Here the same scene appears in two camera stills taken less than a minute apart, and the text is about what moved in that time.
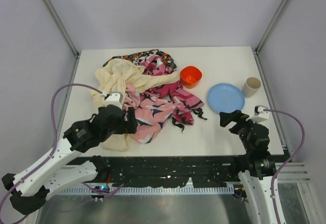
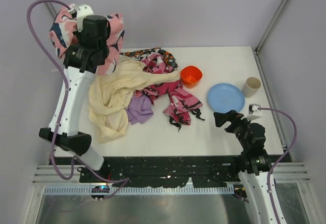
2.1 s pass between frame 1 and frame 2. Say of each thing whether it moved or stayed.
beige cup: stayed
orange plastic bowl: stayed
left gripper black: moved
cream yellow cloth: moved
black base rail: stayed
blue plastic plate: stayed
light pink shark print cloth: moved
